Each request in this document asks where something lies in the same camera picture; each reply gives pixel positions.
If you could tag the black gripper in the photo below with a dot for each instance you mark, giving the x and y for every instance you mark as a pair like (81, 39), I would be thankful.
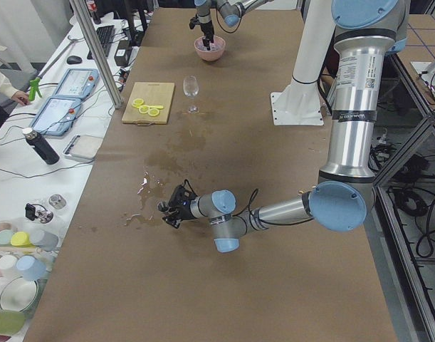
(205, 27)
(184, 211)

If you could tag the steel jigger measuring cup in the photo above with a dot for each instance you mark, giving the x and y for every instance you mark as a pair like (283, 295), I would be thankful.
(163, 207)

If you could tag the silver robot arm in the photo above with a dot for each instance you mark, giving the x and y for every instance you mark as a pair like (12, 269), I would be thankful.
(230, 13)
(363, 33)

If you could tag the pink bowl of ice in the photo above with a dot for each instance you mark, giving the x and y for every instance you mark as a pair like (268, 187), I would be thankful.
(215, 52)

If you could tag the clear wine glass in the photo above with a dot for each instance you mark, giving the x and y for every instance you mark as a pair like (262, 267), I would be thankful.
(191, 90)

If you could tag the bamboo cutting board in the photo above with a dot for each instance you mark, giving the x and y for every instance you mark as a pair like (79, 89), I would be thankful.
(153, 93)

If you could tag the yellow lemon slice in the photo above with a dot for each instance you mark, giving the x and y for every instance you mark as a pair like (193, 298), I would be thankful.
(138, 102)
(153, 112)
(144, 109)

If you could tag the black keyboard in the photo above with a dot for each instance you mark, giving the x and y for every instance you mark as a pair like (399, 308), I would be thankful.
(105, 35)

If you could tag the white digital scale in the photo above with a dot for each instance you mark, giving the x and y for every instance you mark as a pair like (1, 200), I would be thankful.
(82, 148)

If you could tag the grey plastic cup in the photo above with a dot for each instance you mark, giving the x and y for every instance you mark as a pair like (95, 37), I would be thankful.
(45, 240)

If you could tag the upper blue teach pendant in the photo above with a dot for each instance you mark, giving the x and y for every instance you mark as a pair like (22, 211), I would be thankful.
(77, 83)

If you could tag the blue teach pendant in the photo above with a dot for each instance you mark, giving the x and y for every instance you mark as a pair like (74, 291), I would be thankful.
(56, 116)
(77, 83)

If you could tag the black computer mouse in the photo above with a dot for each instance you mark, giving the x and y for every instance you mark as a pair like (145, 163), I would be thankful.
(73, 60)

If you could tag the blue plastic cup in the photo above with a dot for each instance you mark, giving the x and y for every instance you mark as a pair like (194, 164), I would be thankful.
(30, 268)

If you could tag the yellow plastic cup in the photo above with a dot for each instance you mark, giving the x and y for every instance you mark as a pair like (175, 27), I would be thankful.
(20, 239)

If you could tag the lower blue teach pendant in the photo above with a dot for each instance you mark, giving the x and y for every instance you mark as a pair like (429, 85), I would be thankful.
(56, 116)

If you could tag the black insulated bottle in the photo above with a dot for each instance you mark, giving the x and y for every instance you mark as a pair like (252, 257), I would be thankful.
(41, 146)

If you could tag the aluminium frame post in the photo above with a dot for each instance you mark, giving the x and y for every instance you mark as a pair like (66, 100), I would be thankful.
(89, 33)

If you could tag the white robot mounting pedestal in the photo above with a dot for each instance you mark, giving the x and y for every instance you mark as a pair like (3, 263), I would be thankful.
(299, 103)

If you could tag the green handled grabber tool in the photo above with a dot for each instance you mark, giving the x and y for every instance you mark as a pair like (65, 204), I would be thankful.
(34, 84)

